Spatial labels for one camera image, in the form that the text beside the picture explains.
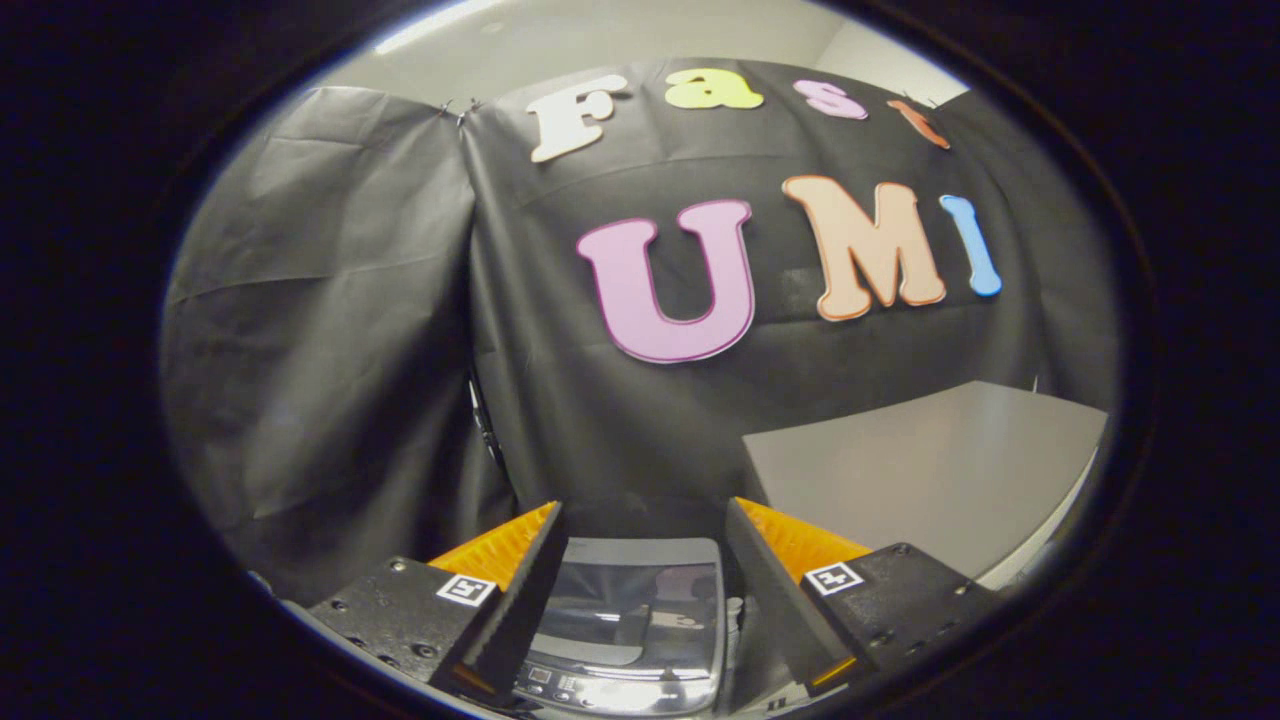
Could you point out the beige cabinet with dark frame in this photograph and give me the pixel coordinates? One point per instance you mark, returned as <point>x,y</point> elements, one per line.
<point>920,470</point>

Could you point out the grey washing machine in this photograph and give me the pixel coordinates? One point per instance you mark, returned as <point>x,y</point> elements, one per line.
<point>600,695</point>

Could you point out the black backdrop cloth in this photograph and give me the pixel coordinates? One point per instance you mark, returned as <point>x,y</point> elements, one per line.
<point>330,350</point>

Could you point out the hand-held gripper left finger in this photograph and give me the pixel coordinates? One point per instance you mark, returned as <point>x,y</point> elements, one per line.
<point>520,590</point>

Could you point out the dark washing machine lid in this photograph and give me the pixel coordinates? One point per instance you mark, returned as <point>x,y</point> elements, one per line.
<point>620,600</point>

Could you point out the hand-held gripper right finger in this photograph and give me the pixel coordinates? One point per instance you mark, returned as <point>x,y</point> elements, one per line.
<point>765,590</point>

